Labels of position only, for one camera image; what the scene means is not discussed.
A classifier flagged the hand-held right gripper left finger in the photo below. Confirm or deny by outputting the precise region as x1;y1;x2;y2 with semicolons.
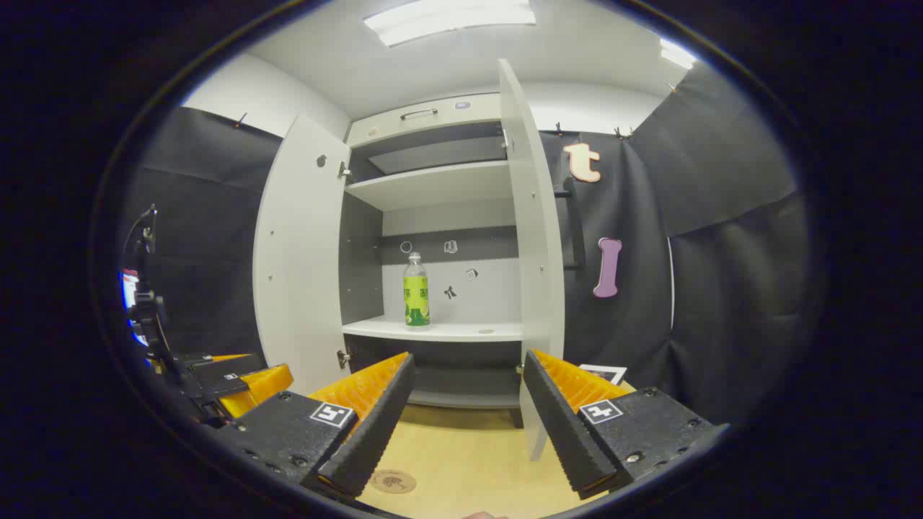
214;352;417;500

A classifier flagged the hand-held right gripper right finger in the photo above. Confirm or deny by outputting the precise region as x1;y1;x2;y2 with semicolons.
521;349;730;501

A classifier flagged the round cork coaster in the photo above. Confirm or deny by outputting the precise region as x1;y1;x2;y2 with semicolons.
370;470;418;494

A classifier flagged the white cabinet door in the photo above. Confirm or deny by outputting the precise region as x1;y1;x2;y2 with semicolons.
498;59;565;462
252;114;352;396

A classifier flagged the green tea bottle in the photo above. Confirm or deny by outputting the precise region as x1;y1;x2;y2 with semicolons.
402;252;431;327

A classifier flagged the white and grey cabinet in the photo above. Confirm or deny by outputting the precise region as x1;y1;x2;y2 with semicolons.
337;92;526;427

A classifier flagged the bright screen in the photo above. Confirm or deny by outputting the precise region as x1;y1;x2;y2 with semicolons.
121;269;149;347

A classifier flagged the white magazine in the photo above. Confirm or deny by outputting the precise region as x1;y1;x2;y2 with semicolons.
579;364;628;386

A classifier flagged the black backdrop cloth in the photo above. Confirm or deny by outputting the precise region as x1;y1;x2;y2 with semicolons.
537;61;812;426
119;107;283;361

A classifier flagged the small ceiling light panel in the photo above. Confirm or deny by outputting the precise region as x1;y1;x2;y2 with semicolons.
660;40;699;71

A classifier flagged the large ceiling light panel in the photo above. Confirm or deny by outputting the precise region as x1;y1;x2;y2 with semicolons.
364;0;538;48

